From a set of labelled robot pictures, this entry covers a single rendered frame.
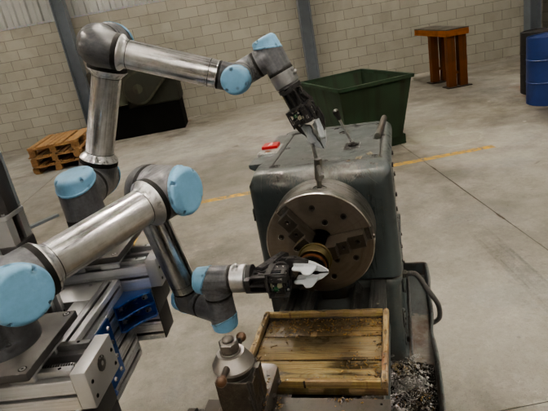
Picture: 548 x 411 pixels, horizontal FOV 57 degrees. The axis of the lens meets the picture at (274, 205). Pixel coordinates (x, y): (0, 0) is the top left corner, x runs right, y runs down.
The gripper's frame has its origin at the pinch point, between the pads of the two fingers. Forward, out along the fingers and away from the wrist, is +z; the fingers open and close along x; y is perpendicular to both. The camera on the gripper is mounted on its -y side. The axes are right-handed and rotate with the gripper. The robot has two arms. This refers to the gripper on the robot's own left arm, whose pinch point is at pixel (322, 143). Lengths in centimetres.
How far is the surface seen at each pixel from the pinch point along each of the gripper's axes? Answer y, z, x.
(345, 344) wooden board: 38, 43, -11
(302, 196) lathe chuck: 18.2, 7.7, -7.7
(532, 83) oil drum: -591, 157, 142
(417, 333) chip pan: -14, 81, -6
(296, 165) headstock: -3.8, 3.3, -11.7
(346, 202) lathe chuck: 18.0, 14.6, 2.7
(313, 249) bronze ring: 29.9, 19.1, -8.3
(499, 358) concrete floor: -69, 144, 9
